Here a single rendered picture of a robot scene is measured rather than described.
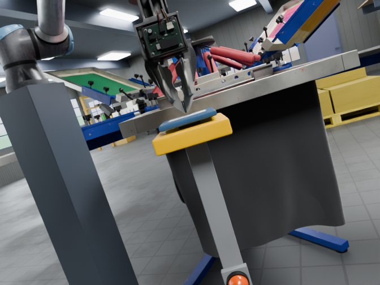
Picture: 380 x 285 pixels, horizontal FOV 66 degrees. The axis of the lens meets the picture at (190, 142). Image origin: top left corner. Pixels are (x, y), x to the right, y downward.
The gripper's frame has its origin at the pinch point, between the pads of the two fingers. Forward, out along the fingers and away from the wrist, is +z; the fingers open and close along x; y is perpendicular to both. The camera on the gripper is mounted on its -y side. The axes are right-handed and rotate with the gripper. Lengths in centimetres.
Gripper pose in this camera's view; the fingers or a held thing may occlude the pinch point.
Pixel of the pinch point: (184, 105)
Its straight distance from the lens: 53.4
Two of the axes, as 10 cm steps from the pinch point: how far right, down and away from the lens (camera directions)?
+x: 9.6, -2.9, -0.6
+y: -0.1, 1.6, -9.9
